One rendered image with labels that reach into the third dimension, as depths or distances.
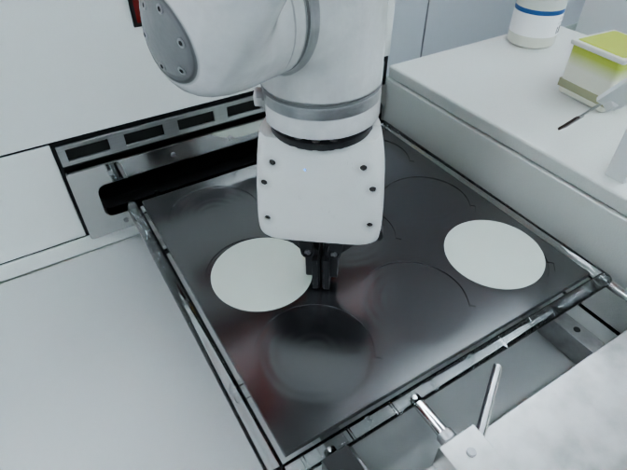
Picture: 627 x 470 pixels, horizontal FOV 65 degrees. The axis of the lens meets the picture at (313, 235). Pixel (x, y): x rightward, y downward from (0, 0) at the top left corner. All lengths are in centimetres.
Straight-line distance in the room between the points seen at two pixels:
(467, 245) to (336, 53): 30
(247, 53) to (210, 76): 3
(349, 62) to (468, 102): 37
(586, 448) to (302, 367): 22
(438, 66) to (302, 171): 43
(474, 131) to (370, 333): 31
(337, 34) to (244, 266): 27
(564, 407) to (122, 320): 44
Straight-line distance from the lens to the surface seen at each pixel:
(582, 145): 62
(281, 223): 40
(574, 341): 56
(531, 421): 45
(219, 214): 56
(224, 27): 23
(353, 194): 37
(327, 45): 29
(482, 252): 53
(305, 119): 32
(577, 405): 47
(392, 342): 44
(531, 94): 71
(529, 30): 85
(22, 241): 66
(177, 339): 55
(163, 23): 26
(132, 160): 61
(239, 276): 49
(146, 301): 60
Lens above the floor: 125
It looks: 42 degrees down
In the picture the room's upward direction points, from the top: straight up
